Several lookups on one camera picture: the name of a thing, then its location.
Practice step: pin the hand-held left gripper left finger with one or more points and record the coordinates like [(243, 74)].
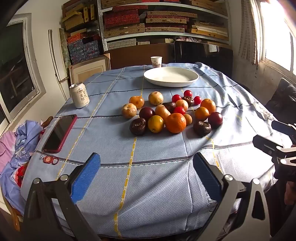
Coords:
[(85, 178)]

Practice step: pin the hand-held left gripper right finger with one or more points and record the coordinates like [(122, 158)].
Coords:
[(207, 178)]

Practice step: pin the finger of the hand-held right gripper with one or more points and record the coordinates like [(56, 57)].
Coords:
[(266, 143), (282, 127)]

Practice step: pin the dark wrinkled passion fruit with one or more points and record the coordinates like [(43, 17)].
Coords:
[(170, 106), (189, 100), (202, 128), (138, 126)]

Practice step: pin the dark red plum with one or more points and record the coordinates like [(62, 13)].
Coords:
[(146, 113), (215, 119)]

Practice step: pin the small tan fruit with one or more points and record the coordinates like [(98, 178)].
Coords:
[(187, 119)]

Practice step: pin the small orange fruit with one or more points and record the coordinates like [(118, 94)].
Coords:
[(182, 104)]

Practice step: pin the striped orange pear-shaped fruit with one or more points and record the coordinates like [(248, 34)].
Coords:
[(162, 112)]

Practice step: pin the brown speckled round fruit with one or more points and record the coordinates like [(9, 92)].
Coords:
[(129, 110)]

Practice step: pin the yellow speckled round fruit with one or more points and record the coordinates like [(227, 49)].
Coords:
[(156, 98)]

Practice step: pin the white oval plate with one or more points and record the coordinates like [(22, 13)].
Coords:
[(171, 77)]

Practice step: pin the person's right hand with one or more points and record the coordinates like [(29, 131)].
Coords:
[(291, 192)]

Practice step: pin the black cushion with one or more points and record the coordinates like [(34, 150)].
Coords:
[(282, 97)]

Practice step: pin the blue plaid tablecloth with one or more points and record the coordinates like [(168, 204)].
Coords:
[(161, 162)]

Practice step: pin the smartphone in red case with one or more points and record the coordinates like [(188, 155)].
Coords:
[(59, 133)]

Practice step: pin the blue floral bedding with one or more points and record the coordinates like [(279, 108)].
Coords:
[(23, 143)]

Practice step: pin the cream beverage can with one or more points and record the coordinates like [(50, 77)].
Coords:
[(79, 96)]

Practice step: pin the pink cloth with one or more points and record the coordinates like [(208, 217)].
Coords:
[(7, 148)]

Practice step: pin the bright window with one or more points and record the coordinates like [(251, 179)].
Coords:
[(277, 34)]

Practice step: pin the brick patterned curtain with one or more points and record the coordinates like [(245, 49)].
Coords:
[(249, 30)]

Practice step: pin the black chair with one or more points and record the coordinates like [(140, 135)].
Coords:
[(203, 53)]

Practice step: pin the wooden framed board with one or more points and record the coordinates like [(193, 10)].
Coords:
[(90, 68)]

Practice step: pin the leaning white boards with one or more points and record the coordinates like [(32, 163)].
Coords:
[(53, 58)]

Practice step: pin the white paper cup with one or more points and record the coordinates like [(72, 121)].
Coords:
[(156, 62)]

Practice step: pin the floral patterned board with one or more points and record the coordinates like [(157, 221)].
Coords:
[(64, 51)]

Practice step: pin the pile of blue patterned boxes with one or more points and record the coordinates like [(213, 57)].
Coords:
[(78, 48)]

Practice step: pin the white framed window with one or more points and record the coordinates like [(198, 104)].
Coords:
[(13, 69)]

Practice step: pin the brown wooden cabinet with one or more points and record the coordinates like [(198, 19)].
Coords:
[(134, 55)]

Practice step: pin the white metal shelf rack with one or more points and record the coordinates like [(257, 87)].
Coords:
[(103, 23)]

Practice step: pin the stack of yellow boxes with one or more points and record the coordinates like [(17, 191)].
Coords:
[(74, 18)]

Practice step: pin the stack of patterned flat boxes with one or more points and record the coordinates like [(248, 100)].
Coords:
[(122, 19)]

